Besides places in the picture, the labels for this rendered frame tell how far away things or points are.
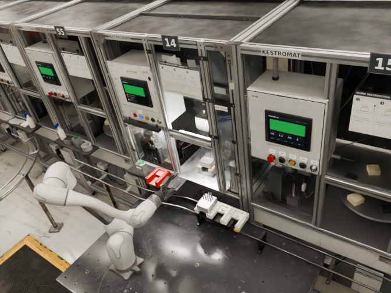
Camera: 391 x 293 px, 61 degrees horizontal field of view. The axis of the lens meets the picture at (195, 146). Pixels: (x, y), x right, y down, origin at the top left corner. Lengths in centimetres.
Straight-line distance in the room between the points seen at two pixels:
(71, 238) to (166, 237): 153
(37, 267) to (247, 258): 219
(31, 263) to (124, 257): 168
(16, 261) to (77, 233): 61
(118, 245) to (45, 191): 58
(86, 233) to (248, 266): 202
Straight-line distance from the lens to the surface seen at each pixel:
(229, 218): 234
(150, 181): 267
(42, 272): 371
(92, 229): 383
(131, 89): 240
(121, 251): 230
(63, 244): 385
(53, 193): 207
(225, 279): 230
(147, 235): 263
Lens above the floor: 263
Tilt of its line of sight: 36 degrees down
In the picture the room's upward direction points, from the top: 10 degrees counter-clockwise
